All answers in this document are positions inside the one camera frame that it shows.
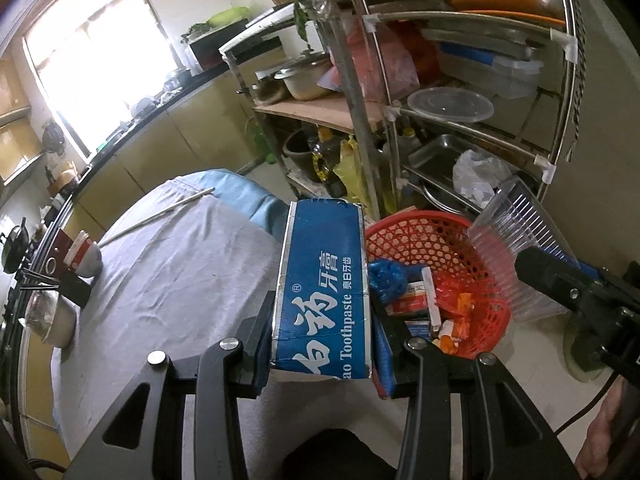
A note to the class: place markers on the blue toothpaste box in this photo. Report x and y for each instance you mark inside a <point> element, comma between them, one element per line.
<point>320,290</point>

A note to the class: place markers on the metal rack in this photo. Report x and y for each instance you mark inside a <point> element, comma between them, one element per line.
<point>357,125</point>

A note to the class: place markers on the steel pot with lid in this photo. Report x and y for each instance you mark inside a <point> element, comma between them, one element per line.
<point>305,77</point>

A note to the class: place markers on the person's right hand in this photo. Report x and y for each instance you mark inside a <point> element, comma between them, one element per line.
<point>597,440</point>

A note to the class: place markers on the white bowl with plastic cover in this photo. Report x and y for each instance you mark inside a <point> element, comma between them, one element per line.
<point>50,322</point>

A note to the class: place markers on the blue tablecloth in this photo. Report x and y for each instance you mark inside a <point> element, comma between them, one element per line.
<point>245,200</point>

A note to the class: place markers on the green vegetables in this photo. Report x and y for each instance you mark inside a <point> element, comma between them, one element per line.
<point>227,16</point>

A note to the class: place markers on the yellow base cabinets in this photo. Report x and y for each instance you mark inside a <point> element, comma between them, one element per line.
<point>165,140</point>

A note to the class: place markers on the grey tablecloth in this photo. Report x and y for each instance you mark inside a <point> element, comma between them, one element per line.
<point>175,285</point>

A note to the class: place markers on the dark chopstick holder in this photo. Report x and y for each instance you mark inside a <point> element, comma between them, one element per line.
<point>72,287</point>

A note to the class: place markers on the wooden shelf board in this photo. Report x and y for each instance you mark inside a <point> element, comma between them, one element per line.
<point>320,110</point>

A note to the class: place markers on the dark clay jar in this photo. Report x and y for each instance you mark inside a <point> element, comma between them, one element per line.
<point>297,155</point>

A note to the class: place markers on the white plastic bag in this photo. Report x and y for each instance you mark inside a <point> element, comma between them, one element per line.
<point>480,175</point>

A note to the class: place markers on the stack of clear containers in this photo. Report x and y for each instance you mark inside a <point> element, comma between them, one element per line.
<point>495,70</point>

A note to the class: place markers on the orange medicine box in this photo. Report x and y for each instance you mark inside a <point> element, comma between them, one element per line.
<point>407,305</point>

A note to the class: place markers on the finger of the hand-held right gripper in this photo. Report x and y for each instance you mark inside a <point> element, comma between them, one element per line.
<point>555,280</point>
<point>592,269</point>

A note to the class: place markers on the person's dark pants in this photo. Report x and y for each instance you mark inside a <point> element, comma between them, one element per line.
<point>335,457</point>

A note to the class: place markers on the metal tray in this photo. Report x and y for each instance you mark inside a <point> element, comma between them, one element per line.
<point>440,160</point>

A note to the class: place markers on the cooking oil bottle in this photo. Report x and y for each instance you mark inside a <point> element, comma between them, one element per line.
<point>325,157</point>

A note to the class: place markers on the microwave oven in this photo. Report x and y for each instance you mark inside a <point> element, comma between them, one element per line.
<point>215,50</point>

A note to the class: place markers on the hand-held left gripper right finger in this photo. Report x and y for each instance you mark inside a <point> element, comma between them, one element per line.
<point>385,360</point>

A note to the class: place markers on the small blue box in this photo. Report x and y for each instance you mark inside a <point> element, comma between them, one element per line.
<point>417,327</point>

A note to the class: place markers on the white shelf frame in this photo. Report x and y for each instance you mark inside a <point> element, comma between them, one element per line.
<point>270,25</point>

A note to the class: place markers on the long thin stick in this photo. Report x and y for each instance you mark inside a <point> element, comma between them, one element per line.
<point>160,212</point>

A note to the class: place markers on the clear plastic cup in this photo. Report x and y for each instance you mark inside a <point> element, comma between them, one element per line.
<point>505,240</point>

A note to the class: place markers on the red plastic bag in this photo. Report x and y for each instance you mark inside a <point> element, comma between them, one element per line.
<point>452,295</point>

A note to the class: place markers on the blue plastic bag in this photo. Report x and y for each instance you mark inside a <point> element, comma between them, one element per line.
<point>390,280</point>

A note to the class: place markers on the window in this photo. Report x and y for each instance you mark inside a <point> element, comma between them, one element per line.
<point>95,45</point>

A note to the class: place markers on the yellow wall cabinets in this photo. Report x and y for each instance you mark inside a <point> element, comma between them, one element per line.
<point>15,135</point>

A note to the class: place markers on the pink plastic bag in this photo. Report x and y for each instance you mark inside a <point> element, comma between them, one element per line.
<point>385,60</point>

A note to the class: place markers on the yellow plastic bag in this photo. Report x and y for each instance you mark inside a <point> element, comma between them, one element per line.
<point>352,175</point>

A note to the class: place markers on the clear plastic lid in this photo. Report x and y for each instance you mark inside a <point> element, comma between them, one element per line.
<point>450,105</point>

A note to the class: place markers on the red plastic basket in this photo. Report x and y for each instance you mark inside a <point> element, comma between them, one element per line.
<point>475,270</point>

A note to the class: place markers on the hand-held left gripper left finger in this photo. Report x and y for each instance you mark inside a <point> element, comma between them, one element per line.
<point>260,370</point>

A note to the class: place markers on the black wok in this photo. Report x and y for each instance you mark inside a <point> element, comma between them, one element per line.
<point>12,245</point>

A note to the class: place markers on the small dark pot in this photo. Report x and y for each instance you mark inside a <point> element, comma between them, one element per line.
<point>267,91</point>

